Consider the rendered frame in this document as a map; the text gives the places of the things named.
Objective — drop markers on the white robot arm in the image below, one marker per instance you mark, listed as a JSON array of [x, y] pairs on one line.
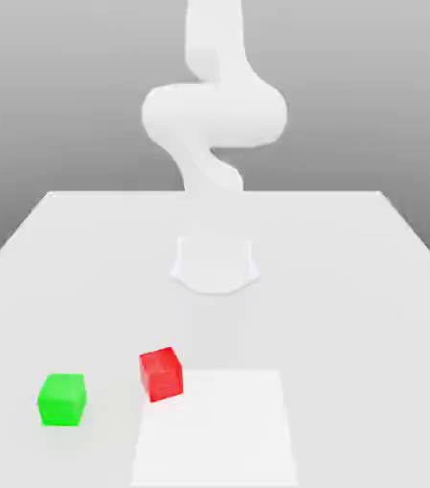
[[214, 114]]

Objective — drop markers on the small red cube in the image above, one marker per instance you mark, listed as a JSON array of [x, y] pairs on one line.
[[161, 375]]

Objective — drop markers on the small green cube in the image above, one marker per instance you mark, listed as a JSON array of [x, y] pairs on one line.
[[61, 400]]

